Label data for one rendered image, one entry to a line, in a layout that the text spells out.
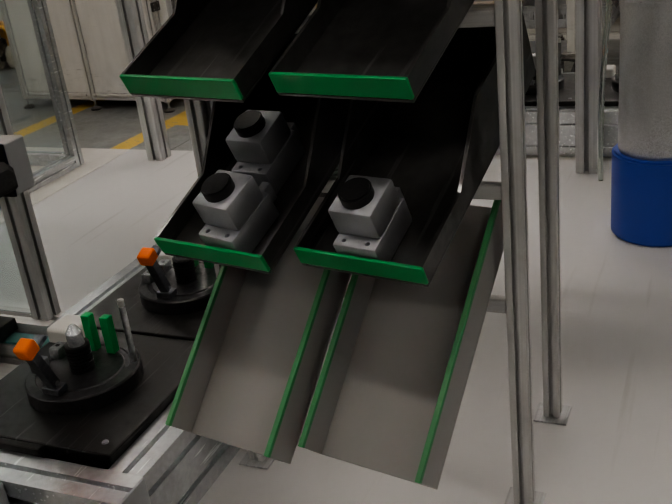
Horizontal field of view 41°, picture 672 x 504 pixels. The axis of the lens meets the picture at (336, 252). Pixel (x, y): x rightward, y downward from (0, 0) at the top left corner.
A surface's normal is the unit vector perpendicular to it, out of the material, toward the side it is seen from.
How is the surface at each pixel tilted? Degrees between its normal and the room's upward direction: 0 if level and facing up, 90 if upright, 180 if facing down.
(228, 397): 45
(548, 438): 0
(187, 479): 90
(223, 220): 115
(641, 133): 90
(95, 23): 90
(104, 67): 90
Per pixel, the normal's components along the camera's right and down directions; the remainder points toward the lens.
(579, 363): -0.11, -0.90
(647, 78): -0.59, 0.39
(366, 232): -0.44, 0.75
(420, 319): -0.46, -0.36
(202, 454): 0.92, 0.07
